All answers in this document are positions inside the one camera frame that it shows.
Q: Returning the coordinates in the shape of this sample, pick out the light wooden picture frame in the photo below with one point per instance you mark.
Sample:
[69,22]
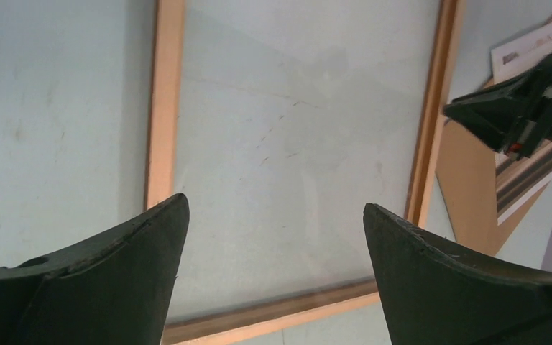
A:
[274,320]

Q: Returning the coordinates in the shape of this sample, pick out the printed plant photo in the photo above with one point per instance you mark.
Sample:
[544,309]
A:
[528,57]

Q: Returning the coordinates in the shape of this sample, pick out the brown cardboard backing board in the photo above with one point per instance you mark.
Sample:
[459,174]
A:
[487,199]

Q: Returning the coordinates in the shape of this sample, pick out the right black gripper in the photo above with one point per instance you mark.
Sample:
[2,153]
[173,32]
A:
[526,100]

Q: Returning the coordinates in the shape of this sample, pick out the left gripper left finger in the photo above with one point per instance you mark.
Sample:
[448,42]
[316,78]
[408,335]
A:
[112,288]

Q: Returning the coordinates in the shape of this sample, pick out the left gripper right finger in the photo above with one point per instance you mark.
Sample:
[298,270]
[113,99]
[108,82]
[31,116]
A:
[435,291]

